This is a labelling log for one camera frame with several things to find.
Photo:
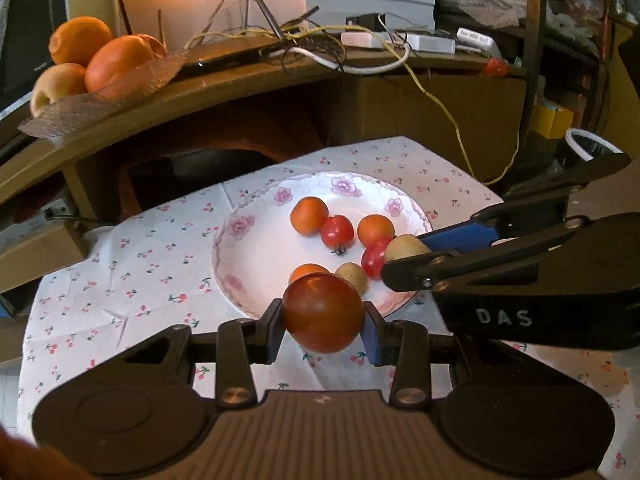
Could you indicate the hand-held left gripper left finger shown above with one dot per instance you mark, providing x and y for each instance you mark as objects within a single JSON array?
[{"x": 270, "y": 332}]

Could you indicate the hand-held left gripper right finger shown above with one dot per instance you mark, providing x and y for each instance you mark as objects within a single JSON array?
[{"x": 371, "y": 337}]

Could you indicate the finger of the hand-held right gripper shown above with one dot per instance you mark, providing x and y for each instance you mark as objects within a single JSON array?
[
  {"x": 410, "y": 275},
  {"x": 460, "y": 237}
]

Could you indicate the small tan round fruit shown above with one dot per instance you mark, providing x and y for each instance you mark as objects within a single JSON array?
[
  {"x": 406, "y": 247},
  {"x": 352, "y": 277}
]

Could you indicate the small red tomato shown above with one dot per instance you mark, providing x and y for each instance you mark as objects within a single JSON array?
[
  {"x": 372, "y": 261},
  {"x": 337, "y": 232}
]

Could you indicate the large dark red tomato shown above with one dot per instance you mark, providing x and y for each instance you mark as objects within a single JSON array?
[{"x": 322, "y": 312}]

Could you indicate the small orange mandarin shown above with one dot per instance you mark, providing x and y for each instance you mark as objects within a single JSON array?
[
  {"x": 375, "y": 230},
  {"x": 307, "y": 272}
]

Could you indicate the white floral plate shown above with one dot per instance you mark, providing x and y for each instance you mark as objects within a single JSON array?
[{"x": 270, "y": 255}]

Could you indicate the large orange mandarin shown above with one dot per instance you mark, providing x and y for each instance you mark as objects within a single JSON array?
[{"x": 309, "y": 215}]

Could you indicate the cherry print tablecloth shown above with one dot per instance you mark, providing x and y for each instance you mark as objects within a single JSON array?
[{"x": 150, "y": 270}]

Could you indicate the yellow box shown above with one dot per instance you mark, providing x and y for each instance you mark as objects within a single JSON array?
[{"x": 550, "y": 120}]

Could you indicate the white round bucket rim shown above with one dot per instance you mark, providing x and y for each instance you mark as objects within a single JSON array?
[{"x": 575, "y": 140}]

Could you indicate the small red object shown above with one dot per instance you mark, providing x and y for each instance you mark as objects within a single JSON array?
[{"x": 495, "y": 66}]

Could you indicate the long white power strip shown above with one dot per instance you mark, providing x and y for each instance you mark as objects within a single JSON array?
[{"x": 427, "y": 42}]

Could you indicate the short white power strip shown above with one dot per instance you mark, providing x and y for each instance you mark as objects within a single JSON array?
[{"x": 477, "y": 40}]

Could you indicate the black power adapter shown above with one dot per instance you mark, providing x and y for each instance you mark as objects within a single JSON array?
[{"x": 363, "y": 20}]

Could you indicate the wooden television cabinet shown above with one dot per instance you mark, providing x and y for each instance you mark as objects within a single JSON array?
[{"x": 200, "y": 105}]

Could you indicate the dark storage shelf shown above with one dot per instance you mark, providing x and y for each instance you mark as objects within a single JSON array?
[{"x": 565, "y": 20}]

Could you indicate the black router with antennas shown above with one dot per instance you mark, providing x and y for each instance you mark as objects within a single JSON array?
[{"x": 220, "y": 60}]

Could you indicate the glass fruit dish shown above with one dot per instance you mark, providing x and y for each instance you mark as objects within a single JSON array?
[{"x": 120, "y": 97}]

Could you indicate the big orange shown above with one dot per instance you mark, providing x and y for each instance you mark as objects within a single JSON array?
[
  {"x": 156, "y": 46},
  {"x": 120, "y": 65},
  {"x": 80, "y": 40}
]

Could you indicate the yellow apple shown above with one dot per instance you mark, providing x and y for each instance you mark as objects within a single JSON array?
[{"x": 57, "y": 87}]

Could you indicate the black television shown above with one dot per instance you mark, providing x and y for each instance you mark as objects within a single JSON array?
[{"x": 25, "y": 35}]

